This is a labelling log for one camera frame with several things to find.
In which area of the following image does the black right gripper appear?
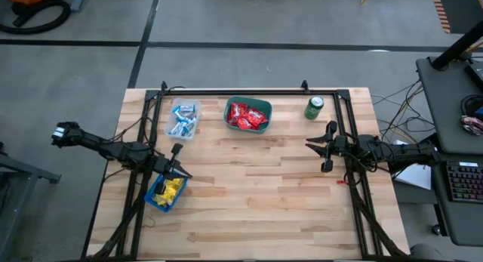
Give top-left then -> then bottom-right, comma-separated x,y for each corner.
305,120 -> 358,174

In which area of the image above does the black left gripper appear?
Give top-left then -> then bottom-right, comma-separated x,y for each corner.
152,142 -> 193,196

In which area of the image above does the blue plastic basket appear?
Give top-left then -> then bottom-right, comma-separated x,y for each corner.
143,173 -> 189,214

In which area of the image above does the pink candy bag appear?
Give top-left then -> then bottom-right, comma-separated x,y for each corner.
459,115 -> 483,137

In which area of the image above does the green soda can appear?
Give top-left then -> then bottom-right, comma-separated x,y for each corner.
303,94 -> 325,121

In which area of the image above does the clear plastic container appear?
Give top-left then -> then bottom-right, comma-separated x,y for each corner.
164,97 -> 202,142

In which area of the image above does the teal plastic bin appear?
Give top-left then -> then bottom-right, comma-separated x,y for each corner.
223,95 -> 273,134

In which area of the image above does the white paper sheet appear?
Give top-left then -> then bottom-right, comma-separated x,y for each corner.
392,140 -> 432,190

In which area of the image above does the grey desk top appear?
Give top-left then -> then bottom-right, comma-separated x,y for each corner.
428,151 -> 483,248
415,56 -> 483,156

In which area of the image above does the backlit black keyboard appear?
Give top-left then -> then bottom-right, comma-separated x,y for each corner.
445,160 -> 483,205

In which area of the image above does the dark grey side table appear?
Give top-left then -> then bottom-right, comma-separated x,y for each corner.
0,140 -> 63,262

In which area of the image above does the black diagonal pole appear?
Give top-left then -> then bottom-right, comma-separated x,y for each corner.
431,19 -> 483,71

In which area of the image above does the black laptop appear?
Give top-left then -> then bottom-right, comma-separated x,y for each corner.
464,60 -> 483,91

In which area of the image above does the dark mat with striped edge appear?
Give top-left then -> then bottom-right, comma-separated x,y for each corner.
429,0 -> 483,35

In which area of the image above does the black aluminium table frame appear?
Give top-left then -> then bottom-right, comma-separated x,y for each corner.
81,80 -> 411,261

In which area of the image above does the floor cable bundle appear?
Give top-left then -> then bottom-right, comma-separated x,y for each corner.
370,79 -> 435,142

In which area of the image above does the black coiled cable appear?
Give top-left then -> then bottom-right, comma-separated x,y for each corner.
460,94 -> 483,118

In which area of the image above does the black vacuum hose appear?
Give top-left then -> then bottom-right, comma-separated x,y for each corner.
0,0 -> 72,35

